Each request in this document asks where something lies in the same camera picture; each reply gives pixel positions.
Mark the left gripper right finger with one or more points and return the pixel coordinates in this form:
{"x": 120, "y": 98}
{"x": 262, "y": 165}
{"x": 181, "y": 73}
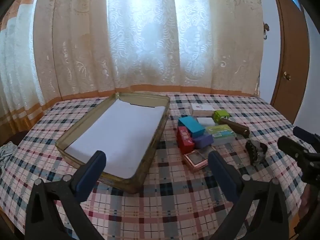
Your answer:
{"x": 270, "y": 219}

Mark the plaid checkered tablecloth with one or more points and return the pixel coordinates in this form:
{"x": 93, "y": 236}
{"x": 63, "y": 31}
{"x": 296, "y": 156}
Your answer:
{"x": 174, "y": 202}

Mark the white paper tray liner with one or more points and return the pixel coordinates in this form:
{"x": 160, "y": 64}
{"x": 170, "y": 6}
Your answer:
{"x": 123, "y": 133}

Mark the white and cork box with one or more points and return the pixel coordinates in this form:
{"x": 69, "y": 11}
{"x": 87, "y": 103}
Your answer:
{"x": 201, "y": 110}

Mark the gold metal tin tray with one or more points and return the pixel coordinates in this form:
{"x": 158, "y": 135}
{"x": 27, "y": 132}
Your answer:
{"x": 135, "y": 183}

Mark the grey patterned cloth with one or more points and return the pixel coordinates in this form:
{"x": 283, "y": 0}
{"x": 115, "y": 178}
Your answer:
{"x": 6, "y": 152}

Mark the green floss pick box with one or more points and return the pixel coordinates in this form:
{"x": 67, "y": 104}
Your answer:
{"x": 222, "y": 134}

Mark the cream lace curtain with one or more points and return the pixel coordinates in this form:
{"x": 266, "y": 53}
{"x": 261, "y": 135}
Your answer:
{"x": 55, "y": 50}

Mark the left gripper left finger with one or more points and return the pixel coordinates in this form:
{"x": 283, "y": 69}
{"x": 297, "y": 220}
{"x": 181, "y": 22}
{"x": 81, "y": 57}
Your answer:
{"x": 42, "y": 218}

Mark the brass door knob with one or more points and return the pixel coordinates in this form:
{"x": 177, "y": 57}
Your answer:
{"x": 287, "y": 76}

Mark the right hand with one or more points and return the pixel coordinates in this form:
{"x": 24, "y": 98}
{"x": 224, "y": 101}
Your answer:
{"x": 305, "y": 201}

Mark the brown wooden block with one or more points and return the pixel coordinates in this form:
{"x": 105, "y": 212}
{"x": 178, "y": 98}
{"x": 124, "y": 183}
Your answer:
{"x": 236, "y": 127}

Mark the lime green toy cube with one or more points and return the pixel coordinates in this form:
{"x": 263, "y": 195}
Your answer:
{"x": 220, "y": 114}

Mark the pink framed card box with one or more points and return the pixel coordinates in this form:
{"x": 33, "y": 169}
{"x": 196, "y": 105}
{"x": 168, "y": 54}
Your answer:
{"x": 195, "y": 161}

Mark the brown wooden door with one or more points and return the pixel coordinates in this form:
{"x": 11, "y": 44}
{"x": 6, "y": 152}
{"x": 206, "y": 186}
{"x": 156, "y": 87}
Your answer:
{"x": 294, "y": 59}

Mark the red toy brick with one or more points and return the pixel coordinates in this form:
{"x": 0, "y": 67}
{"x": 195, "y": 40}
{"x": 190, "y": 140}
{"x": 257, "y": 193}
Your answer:
{"x": 184, "y": 140}

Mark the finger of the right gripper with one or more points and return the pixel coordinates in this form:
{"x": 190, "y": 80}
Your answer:
{"x": 312, "y": 139}
{"x": 301, "y": 155}

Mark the purple block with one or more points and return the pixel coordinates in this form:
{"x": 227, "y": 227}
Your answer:
{"x": 203, "y": 141}

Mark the teal toy brick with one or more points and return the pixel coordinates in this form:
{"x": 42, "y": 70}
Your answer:
{"x": 194, "y": 127}

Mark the wall hook ornament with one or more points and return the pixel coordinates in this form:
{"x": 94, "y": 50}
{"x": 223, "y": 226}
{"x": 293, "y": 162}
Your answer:
{"x": 266, "y": 29}

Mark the white power adapter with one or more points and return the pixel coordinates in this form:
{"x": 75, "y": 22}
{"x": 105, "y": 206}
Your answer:
{"x": 205, "y": 121}

